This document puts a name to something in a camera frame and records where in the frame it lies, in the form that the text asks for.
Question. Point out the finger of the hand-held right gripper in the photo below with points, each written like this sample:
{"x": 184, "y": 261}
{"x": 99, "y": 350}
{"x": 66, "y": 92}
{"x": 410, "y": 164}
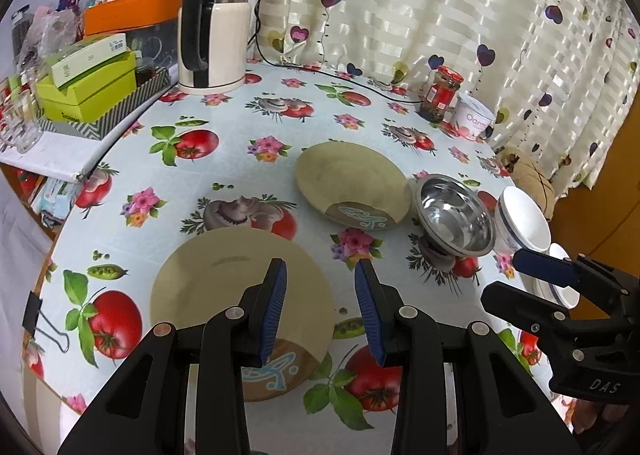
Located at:
{"x": 515, "y": 302}
{"x": 542, "y": 266}

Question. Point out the glass jar with red lid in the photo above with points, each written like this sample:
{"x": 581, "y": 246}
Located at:
{"x": 440, "y": 97}

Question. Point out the ball of brown twine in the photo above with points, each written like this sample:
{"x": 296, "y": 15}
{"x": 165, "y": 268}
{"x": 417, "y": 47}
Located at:
{"x": 532, "y": 180}

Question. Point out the white bowl with blue rim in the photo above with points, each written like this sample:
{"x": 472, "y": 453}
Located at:
{"x": 525, "y": 215}
{"x": 565, "y": 297}

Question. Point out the stainless steel bowl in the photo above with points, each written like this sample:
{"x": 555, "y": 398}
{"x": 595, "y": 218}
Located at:
{"x": 450, "y": 215}

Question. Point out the clear glass cups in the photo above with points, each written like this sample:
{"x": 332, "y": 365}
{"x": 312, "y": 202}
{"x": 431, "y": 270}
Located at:
{"x": 20, "y": 130}

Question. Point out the cream electric kettle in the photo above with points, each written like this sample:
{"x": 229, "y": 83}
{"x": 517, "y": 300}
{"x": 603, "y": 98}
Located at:
{"x": 225, "y": 45}

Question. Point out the chevron pattern box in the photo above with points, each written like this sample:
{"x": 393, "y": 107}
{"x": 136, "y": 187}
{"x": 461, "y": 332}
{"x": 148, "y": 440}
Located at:
{"x": 125, "y": 110}

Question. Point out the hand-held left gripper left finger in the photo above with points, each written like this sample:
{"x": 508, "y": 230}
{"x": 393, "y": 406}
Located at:
{"x": 275, "y": 305}

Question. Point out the pale green box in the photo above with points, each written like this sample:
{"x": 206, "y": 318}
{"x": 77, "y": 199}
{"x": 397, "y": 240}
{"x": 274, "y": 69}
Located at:
{"x": 85, "y": 57}

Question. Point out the black binder clip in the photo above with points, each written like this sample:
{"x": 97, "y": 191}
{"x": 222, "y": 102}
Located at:
{"x": 31, "y": 312}

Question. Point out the clear plastic bag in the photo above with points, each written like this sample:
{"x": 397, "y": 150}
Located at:
{"x": 47, "y": 32}

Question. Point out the beige plate with blue fish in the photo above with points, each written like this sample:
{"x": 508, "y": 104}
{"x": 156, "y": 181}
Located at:
{"x": 210, "y": 275}
{"x": 345, "y": 175}

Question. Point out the wooden wardrobe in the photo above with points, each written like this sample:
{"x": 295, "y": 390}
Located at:
{"x": 600, "y": 220}

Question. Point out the orange box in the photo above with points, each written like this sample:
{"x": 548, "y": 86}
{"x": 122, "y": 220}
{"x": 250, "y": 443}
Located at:
{"x": 130, "y": 10}

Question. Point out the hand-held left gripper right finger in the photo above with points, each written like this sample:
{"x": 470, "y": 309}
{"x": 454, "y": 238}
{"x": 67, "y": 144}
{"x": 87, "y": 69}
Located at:
{"x": 367, "y": 310}

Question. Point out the white flat carton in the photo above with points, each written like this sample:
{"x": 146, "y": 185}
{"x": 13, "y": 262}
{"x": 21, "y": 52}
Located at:
{"x": 50, "y": 150}

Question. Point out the cream curtain with heart print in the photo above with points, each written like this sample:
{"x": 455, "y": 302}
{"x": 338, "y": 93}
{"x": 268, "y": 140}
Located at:
{"x": 425, "y": 0}

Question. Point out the white yogurt tub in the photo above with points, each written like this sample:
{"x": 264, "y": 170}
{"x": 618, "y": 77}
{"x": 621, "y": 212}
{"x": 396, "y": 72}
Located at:
{"x": 472, "y": 120}

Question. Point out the lime green box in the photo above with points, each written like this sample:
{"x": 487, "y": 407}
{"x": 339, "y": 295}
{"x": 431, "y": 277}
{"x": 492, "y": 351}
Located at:
{"x": 95, "y": 95}

